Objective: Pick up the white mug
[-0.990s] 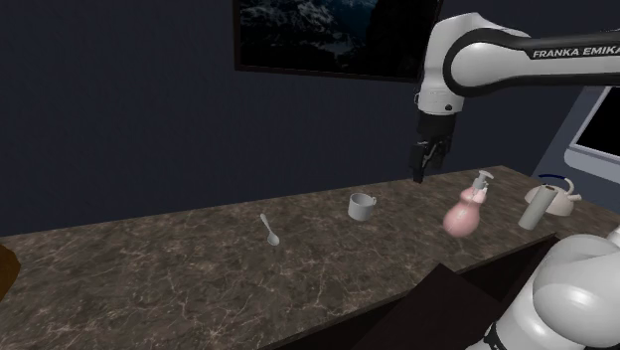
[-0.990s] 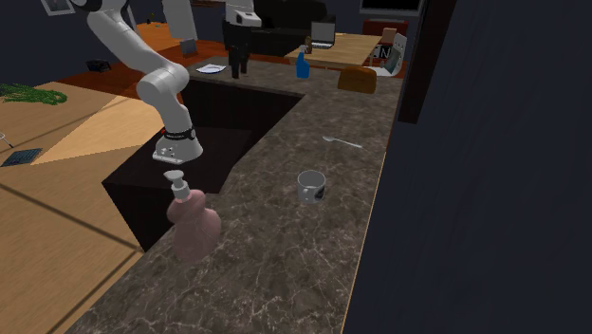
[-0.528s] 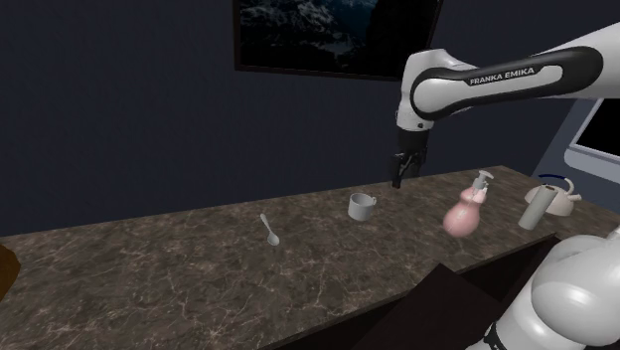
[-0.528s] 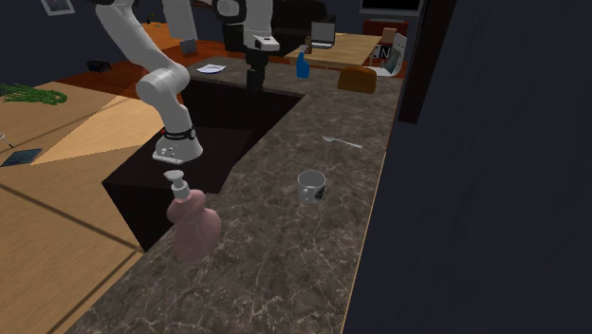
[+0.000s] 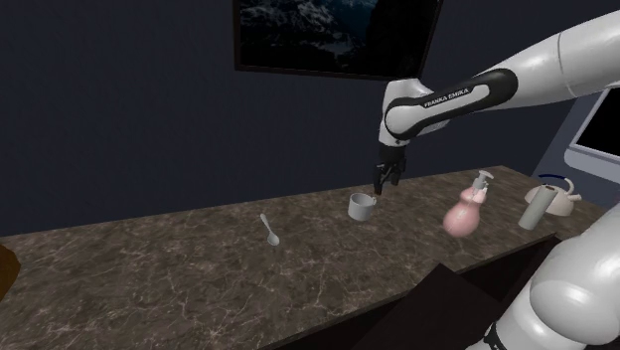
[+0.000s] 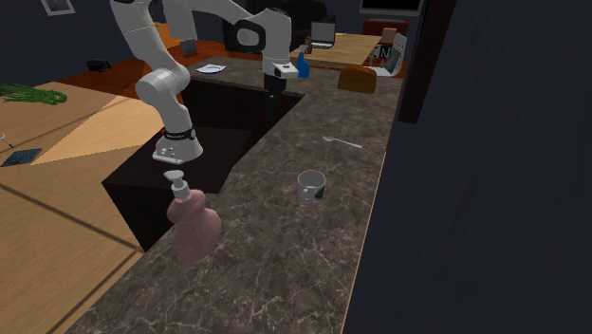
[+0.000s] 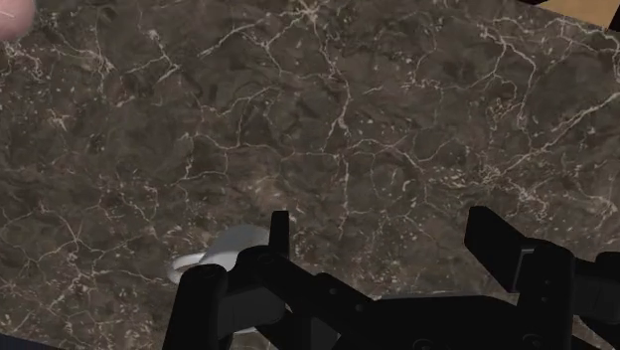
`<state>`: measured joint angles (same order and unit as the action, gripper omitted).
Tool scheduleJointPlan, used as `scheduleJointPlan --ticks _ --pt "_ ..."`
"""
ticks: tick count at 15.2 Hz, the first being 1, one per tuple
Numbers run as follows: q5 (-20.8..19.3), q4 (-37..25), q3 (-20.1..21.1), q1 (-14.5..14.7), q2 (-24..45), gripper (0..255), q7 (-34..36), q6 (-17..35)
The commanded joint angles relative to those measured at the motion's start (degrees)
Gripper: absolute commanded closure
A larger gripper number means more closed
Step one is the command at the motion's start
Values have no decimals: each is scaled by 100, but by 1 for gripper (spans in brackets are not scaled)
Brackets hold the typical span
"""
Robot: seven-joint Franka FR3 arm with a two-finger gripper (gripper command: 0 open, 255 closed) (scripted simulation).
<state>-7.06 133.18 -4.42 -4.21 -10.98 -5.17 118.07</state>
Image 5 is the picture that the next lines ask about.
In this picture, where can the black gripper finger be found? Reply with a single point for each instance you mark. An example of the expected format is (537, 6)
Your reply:
(379, 182)

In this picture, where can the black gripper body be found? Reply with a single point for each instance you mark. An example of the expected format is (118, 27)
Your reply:
(390, 157)

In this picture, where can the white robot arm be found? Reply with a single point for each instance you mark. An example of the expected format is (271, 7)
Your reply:
(571, 63)

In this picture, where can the white mug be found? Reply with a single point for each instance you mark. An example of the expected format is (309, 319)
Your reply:
(360, 207)

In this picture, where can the pink soap dispenser bottle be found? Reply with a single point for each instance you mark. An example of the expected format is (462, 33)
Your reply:
(464, 215)

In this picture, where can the silver spoon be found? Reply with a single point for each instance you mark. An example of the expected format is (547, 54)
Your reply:
(271, 232)

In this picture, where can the dark robot stand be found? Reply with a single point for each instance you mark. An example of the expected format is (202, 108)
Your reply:
(436, 315)

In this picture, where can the paper towel roll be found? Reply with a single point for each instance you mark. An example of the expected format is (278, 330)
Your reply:
(534, 209)

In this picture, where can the white kettle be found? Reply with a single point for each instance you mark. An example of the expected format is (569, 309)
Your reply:
(562, 201)

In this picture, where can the white framed window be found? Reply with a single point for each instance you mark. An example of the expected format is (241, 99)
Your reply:
(596, 131)

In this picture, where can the brown wooden object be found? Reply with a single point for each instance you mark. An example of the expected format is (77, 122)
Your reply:
(7, 271)

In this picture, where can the dark framed wall picture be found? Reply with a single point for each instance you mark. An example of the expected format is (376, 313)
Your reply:
(334, 34)

